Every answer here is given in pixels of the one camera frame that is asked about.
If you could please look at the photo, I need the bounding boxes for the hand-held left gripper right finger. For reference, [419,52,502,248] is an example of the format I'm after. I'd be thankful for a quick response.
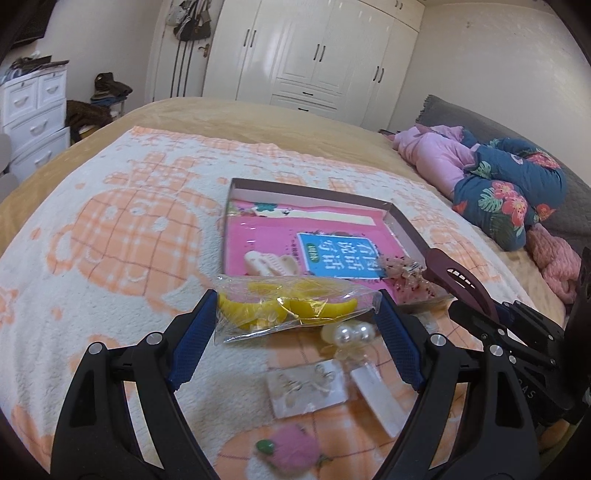
[374,291,541,480]

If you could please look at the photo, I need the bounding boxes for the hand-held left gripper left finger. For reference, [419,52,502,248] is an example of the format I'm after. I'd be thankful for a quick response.
[51,288,220,480]

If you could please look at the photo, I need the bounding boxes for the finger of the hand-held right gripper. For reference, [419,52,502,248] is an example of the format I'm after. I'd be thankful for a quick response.
[496,299,566,342]
[449,299,568,370]

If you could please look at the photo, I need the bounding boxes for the pearl hair clip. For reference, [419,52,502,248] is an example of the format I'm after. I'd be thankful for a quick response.
[321,320,376,360]

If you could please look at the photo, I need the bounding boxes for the clear narrow packet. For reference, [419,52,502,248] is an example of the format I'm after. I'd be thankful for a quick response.
[348,364,407,439]

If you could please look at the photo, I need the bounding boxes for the maroon hair claw clip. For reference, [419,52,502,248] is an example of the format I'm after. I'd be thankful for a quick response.
[424,248,502,324]

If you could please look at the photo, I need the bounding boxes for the clear bag of yellow hair rings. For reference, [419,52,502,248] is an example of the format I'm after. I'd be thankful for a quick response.
[213,274,384,344]

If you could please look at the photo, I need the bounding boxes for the pink pompom hair tie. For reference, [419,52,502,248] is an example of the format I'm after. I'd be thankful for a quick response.
[254,425,331,480]

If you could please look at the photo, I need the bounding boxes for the cardboard tray box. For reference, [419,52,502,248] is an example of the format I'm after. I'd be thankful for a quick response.
[221,178,455,319]

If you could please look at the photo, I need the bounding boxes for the pink knit cloth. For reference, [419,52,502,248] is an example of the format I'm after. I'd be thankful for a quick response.
[526,224,583,304]

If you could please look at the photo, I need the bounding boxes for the glitter hair clip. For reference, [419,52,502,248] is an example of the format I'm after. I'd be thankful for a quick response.
[385,257,428,283]

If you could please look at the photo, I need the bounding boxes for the white hair claw clip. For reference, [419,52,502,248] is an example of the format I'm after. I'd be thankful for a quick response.
[243,249,296,278]

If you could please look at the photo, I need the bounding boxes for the blue floral quilt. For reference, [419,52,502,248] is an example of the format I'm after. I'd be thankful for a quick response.
[452,134,568,252]

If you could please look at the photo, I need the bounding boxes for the pink book with blue label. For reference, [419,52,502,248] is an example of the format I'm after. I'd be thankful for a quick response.
[224,194,411,298]

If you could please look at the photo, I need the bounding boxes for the orange and white printed blanket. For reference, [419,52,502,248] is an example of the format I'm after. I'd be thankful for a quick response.
[0,127,568,480]

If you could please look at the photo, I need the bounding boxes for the grey headboard cushion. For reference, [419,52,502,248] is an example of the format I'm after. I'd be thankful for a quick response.
[416,95,591,243]

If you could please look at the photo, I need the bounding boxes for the brown clothing heap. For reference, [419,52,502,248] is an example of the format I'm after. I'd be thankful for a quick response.
[66,100,115,136]

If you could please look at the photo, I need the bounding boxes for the dark clothes pile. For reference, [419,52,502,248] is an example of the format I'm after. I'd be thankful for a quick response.
[90,72,133,101]

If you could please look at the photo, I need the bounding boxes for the white door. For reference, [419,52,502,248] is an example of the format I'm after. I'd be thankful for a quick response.
[148,0,227,100]

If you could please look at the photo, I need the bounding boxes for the white plastic drawer unit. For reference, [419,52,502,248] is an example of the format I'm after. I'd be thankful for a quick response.
[0,65,71,183]

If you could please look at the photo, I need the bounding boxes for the white wardrobe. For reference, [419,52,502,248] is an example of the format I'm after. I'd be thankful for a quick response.
[202,0,426,132]

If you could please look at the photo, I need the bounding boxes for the clutter on drawer unit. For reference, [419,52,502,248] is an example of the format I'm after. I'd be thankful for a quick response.
[8,54,70,77]

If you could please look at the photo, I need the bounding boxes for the hanging bags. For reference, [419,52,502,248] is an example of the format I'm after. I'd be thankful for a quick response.
[167,0,212,43]

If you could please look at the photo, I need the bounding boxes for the black wall television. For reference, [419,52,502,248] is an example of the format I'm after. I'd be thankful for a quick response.
[9,0,62,48]

